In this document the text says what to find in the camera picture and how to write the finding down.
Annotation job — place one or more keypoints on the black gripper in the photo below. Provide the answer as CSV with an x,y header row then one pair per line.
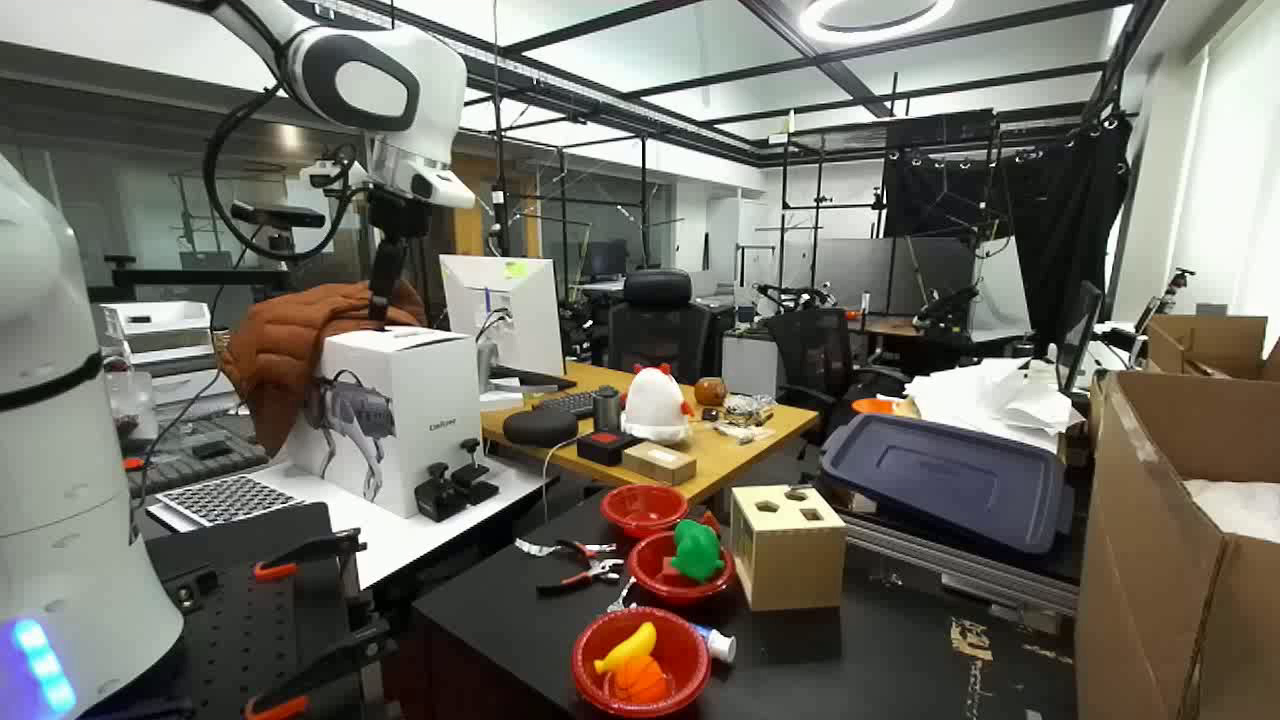
x,y
392,226

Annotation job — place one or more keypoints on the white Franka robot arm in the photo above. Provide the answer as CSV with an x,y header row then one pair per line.
x,y
64,467

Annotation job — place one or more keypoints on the red plastic bowl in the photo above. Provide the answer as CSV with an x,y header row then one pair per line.
x,y
655,578
643,513
668,694

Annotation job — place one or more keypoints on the white box with robot dog print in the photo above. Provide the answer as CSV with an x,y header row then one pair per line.
x,y
412,403

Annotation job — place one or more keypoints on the brown puffer jacket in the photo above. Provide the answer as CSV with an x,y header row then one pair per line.
x,y
281,353

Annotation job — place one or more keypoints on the white backed monitor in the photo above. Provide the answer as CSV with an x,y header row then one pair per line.
x,y
512,313

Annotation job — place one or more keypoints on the black controller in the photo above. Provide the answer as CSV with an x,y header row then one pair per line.
x,y
453,491

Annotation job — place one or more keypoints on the white appliance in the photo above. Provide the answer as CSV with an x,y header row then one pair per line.
x,y
162,335

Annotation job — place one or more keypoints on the white table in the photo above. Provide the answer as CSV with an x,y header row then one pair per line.
x,y
387,534

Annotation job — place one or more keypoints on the black cylinder speaker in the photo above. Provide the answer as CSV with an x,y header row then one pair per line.
x,y
609,408

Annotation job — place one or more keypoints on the silver keyboard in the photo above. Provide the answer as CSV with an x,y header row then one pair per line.
x,y
221,501

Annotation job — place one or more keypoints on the orange black clamp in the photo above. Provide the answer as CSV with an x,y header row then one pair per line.
x,y
314,553
325,675

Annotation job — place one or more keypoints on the black box with red top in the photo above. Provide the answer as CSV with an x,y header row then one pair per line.
x,y
605,447

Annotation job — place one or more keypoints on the black office chair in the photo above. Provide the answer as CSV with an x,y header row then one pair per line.
x,y
659,325

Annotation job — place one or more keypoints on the white plush chicken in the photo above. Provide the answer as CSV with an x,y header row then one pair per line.
x,y
659,406

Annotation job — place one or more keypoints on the small tan cardboard box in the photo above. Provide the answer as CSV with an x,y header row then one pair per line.
x,y
660,462

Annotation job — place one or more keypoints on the brown ball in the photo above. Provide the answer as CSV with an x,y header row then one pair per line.
x,y
709,393

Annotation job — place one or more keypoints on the black pegboard stand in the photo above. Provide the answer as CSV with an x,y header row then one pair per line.
x,y
253,627

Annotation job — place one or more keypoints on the clear glass container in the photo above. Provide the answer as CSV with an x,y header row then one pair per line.
x,y
746,419

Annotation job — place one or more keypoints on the wooden desk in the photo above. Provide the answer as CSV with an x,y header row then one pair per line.
x,y
733,453

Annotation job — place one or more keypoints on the green rubber toy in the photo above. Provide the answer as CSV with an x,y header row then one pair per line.
x,y
698,553

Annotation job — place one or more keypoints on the yellow toy banana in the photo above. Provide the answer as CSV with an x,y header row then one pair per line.
x,y
627,648

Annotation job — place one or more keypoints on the toy orange fruit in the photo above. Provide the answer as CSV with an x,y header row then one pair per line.
x,y
643,680

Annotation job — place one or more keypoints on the wooden shape sorter box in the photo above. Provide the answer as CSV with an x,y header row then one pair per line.
x,y
784,553

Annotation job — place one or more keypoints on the white blue toothpaste tube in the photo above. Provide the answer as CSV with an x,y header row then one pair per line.
x,y
718,647

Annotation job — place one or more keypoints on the blue storage bin lid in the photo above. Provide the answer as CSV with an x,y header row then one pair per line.
x,y
947,482

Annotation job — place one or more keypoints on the white paper pile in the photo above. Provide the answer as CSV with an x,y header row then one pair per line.
x,y
995,393

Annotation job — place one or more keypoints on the black curtain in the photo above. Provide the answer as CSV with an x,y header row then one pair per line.
x,y
1067,215

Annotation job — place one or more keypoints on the large brown cardboard box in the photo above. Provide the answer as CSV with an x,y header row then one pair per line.
x,y
1147,574

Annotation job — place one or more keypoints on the small open cardboard box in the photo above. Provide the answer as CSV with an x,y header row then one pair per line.
x,y
1206,344

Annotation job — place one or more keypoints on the white foam sheet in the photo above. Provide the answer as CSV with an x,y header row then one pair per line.
x,y
1243,508

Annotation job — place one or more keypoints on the aluminium rail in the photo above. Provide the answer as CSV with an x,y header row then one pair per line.
x,y
960,564

